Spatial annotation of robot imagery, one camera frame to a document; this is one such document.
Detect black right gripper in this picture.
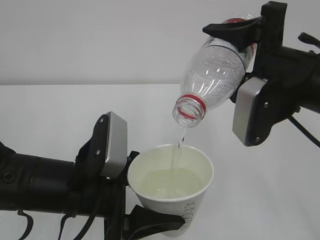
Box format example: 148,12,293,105
202,1,320,121

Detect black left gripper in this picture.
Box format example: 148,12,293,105
103,151,185,240

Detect clear water bottle red label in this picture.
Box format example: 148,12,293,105
172,12,258,129

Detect white paper cup green logo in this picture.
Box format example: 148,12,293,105
127,144,214,238

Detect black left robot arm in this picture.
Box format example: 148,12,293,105
0,145,185,240

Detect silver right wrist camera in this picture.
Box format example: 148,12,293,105
232,77,279,147

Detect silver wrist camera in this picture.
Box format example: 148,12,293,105
232,77,279,147
75,111,129,180

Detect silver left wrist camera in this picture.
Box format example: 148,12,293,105
75,111,129,180

